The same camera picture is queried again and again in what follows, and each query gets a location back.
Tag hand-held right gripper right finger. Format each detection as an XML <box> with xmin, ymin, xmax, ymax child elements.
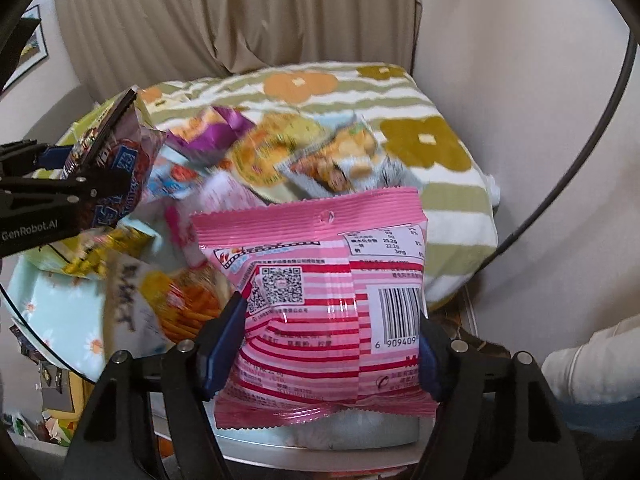
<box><xmin>415</xmin><ymin>317</ymin><xmax>583</xmax><ymax>480</ymax></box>

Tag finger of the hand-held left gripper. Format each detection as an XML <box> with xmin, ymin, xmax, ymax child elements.
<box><xmin>0</xmin><ymin>142</ymin><xmax>77</xmax><ymax>177</ymax></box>
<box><xmin>0</xmin><ymin>167</ymin><xmax>133</xmax><ymax>211</ymax></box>

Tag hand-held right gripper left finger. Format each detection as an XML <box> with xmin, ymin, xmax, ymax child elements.
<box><xmin>62</xmin><ymin>292</ymin><xmax>248</xmax><ymax>480</ymax></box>

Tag green cardboard box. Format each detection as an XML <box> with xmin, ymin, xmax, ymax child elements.
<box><xmin>25</xmin><ymin>100</ymin><xmax>153</xmax><ymax>276</ymax></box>

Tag dark red snack packet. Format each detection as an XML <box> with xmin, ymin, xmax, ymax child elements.
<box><xmin>62</xmin><ymin>89</ymin><xmax>168</xmax><ymax>233</ymax></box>

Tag white red blue snack packet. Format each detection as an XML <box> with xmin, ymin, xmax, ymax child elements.
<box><xmin>145</xmin><ymin>152</ymin><xmax>211</xmax><ymax>203</ymax></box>

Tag pink striped snack packet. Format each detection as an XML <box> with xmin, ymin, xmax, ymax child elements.
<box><xmin>190</xmin><ymin>186</ymin><xmax>441</xmax><ymax>428</ymax></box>

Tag white packet with orange print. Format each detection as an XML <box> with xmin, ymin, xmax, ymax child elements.
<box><xmin>102</xmin><ymin>255</ymin><xmax>236</xmax><ymax>356</ymax></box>

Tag gold yellow snack packet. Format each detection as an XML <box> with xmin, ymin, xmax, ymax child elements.
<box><xmin>37</xmin><ymin>225</ymin><xmax>153</xmax><ymax>278</ymax></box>

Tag light blue daisy tablecloth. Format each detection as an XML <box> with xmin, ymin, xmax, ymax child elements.
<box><xmin>0</xmin><ymin>252</ymin><xmax>173</xmax><ymax>386</ymax></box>

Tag pale pink white snack packet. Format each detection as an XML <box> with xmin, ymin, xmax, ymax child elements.
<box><xmin>165</xmin><ymin>170</ymin><xmax>266</xmax><ymax>266</ymax></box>

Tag purple snack packet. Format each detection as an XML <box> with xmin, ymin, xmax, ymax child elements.
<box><xmin>167</xmin><ymin>106</ymin><xmax>256</xmax><ymax>168</ymax></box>

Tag striped floral blanket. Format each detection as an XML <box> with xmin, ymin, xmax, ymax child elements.
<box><xmin>57</xmin><ymin>62</ymin><xmax>501</xmax><ymax>311</ymax></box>

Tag person's white fleece top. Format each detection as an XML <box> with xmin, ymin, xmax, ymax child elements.
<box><xmin>542</xmin><ymin>327</ymin><xmax>640</xmax><ymax>406</ymax></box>

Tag yellow round-print snack packet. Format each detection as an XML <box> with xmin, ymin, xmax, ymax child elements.
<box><xmin>227</xmin><ymin>112</ymin><xmax>331</xmax><ymax>203</ymax></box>

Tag colourful floor clutter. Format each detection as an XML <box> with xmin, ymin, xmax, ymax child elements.
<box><xmin>0</xmin><ymin>320</ymin><xmax>81</xmax><ymax>448</ymax></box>

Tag person's blue jeans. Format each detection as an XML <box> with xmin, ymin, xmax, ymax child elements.
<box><xmin>560</xmin><ymin>400</ymin><xmax>640</xmax><ymax>480</ymax></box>

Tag beige curtain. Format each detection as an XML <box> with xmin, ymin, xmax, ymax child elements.
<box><xmin>52</xmin><ymin>0</ymin><xmax>423</xmax><ymax>78</ymax></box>

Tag fried food print snack packet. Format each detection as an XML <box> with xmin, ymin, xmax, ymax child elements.
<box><xmin>280</xmin><ymin>115</ymin><xmax>396</xmax><ymax>198</ymax></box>

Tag framed wall picture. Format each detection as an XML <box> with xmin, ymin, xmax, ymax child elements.
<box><xmin>0</xmin><ymin>5</ymin><xmax>48</xmax><ymax>93</ymax></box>

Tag black cable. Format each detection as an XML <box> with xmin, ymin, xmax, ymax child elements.
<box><xmin>0</xmin><ymin>285</ymin><xmax>108</xmax><ymax>391</ymax></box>
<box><xmin>477</xmin><ymin>35</ymin><xmax>640</xmax><ymax>273</ymax></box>

